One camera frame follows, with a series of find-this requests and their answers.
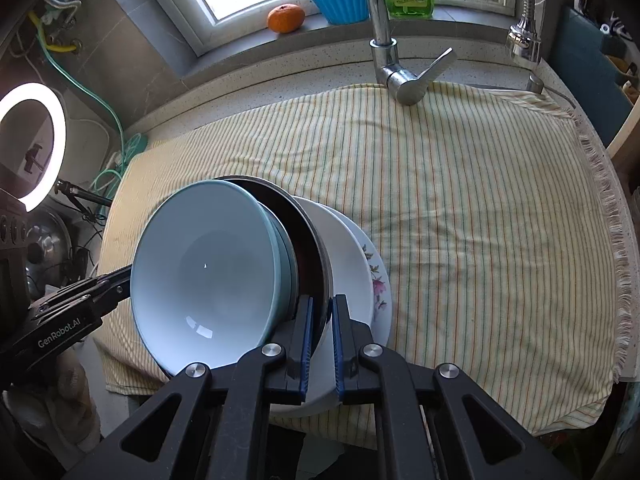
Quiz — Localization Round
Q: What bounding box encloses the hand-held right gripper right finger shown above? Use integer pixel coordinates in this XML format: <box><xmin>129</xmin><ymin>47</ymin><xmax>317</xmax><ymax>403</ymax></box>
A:
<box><xmin>331</xmin><ymin>294</ymin><xmax>576</xmax><ymax>480</ymax></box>

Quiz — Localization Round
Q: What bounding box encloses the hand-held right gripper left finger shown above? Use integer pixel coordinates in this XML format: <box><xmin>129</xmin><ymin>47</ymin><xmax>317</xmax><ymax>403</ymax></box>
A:
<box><xmin>62</xmin><ymin>296</ymin><xmax>316</xmax><ymax>480</ymax></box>

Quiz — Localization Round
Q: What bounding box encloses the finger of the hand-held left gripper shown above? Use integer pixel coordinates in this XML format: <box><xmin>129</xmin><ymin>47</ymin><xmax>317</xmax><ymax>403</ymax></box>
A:
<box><xmin>87</xmin><ymin>264</ymin><xmax>133</xmax><ymax>311</ymax></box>

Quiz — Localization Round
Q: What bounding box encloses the floral deep plate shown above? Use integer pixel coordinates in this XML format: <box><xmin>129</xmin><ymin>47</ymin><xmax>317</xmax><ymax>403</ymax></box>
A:
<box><xmin>325</xmin><ymin>204</ymin><xmax>394</xmax><ymax>348</ymax></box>

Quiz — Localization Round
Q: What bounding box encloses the light blue ceramic bowl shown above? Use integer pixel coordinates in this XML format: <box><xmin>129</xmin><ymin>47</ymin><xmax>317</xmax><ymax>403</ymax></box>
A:
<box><xmin>130</xmin><ymin>179</ymin><xmax>301</xmax><ymax>367</ymax></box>

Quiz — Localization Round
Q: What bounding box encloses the stainless steel bowl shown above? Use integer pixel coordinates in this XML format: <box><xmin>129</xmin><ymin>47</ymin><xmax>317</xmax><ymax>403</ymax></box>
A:
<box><xmin>212</xmin><ymin>175</ymin><xmax>333</xmax><ymax>341</ymax></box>

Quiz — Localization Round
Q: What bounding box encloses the person's left hand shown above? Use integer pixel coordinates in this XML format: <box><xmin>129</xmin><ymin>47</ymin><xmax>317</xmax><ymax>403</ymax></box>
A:
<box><xmin>5</xmin><ymin>347</ymin><xmax>98</xmax><ymax>448</ymax></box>

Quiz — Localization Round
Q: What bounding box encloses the steel pot lid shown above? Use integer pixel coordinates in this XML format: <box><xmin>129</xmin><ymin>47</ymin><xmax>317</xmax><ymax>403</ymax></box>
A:
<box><xmin>25</xmin><ymin>207</ymin><xmax>76</xmax><ymax>301</ymax></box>

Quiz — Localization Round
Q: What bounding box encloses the black tripod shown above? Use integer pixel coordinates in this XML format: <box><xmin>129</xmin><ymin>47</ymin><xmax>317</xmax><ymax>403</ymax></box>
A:
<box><xmin>55</xmin><ymin>180</ymin><xmax>113</xmax><ymax>223</ymax></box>

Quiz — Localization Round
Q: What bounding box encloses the striped yellow cloth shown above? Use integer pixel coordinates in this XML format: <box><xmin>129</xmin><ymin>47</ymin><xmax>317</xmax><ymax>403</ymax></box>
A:
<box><xmin>92</xmin><ymin>81</ymin><xmax>631</xmax><ymax>451</ymax></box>

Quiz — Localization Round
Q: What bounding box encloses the orange fruit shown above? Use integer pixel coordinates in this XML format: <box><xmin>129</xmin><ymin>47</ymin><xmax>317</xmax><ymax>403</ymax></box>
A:
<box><xmin>267</xmin><ymin>3</ymin><xmax>305</xmax><ymax>34</ymax></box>

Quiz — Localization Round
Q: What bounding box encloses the chrome kitchen faucet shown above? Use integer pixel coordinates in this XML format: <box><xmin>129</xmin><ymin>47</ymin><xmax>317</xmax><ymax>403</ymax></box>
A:
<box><xmin>357</xmin><ymin>0</ymin><xmax>458</xmax><ymax>107</ymax></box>

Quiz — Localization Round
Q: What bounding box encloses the blue fluted cup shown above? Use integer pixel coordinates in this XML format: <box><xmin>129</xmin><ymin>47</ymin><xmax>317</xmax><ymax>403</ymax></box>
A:
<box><xmin>309</xmin><ymin>0</ymin><xmax>371</xmax><ymax>25</ymax></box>

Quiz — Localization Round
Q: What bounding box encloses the dark teal container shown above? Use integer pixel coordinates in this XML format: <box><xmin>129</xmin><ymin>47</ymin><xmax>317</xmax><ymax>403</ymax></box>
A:
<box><xmin>550</xmin><ymin>5</ymin><xmax>632</xmax><ymax>147</ymax></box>

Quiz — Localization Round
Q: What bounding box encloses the green hose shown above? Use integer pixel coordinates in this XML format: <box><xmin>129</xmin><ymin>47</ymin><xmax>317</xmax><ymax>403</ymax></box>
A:
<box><xmin>37</xmin><ymin>22</ymin><xmax>126</xmax><ymax>196</ymax></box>

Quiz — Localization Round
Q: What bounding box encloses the ring light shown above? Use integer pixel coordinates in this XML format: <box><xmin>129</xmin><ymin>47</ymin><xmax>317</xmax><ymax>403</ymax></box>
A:
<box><xmin>0</xmin><ymin>82</ymin><xmax>67</xmax><ymax>212</ymax></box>

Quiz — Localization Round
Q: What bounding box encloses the flexible metal sprayer hose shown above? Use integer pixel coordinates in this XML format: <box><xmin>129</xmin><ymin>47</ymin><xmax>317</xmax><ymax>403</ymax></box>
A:
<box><xmin>504</xmin><ymin>0</ymin><xmax>551</xmax><ymax>66</ymax></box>

